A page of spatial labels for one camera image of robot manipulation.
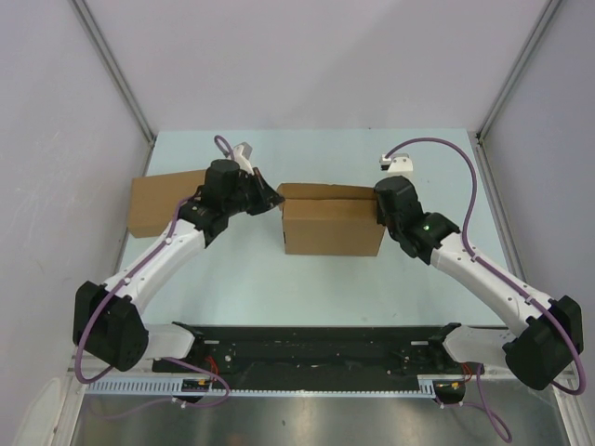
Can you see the brown cardboard box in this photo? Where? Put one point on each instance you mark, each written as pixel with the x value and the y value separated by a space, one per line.
pixel 153 200
pixel 330 220

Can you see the left aluminium corner post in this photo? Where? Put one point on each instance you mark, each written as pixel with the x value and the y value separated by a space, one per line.
pixel 97 39

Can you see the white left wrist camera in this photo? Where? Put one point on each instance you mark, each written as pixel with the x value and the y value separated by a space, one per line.
pixel 241 155

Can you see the right aluminium corner post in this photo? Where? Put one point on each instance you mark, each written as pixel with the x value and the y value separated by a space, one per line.
pixel 529 48

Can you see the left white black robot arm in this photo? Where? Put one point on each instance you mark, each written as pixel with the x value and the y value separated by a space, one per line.
pixel 107 319

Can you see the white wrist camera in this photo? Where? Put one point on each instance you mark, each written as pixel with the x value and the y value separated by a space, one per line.
pixel 396 164
pixel 241 155

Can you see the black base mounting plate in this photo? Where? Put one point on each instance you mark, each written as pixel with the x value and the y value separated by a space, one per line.
pixel 230 349

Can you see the grey slotted cable duct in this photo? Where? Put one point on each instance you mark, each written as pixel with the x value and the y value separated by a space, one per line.
pixel 385 385

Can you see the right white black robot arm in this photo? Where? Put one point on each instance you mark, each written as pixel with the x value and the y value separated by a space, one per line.
pixel 541 335

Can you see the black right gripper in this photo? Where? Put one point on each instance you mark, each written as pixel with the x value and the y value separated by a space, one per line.
pixel 379 217

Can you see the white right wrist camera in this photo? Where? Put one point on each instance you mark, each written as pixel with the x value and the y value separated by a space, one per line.
pixel 396 164

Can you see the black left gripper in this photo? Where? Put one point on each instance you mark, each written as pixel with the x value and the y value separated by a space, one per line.
pixel 268 197

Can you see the aluminium corner post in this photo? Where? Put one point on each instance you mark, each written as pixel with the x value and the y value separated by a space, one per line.
pixel 97 39
pixel 529 48

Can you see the folded brown cardboard box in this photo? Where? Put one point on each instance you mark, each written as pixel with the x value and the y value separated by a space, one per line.
pixel 153 200

